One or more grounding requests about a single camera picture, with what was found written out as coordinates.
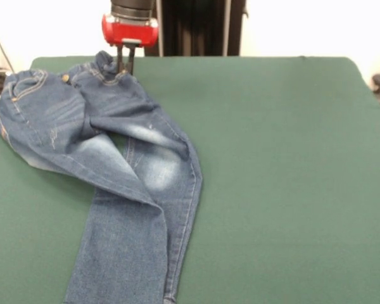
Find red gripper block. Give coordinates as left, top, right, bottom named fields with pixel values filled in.
left=101, top=14, right=161, bottom=75

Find blue denim jeans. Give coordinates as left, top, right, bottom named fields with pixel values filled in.
left=0, top=50, right=203, bottom=304

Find dark green table cloth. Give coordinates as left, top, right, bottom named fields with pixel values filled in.
left=0, top=55, right=380, bottom=304

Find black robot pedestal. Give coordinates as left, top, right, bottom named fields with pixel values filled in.
left=144, top=0, right=250, bottom=57

